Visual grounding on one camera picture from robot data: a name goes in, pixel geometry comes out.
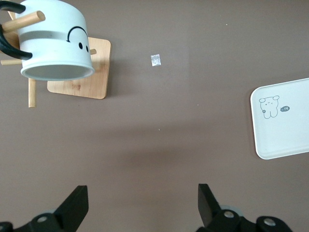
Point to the white smiley face mug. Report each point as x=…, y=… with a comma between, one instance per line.
x=53, y=50

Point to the small clear tape piece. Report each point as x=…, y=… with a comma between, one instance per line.
x=155, y=60

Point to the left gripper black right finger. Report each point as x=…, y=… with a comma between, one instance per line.
x=217, y=217

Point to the wooden mug stand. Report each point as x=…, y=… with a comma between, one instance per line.
x=96, y=72

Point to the white rabbit print tray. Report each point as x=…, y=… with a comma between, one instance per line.
x=285, y=135

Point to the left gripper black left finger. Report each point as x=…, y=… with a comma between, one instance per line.
x=60, y=217

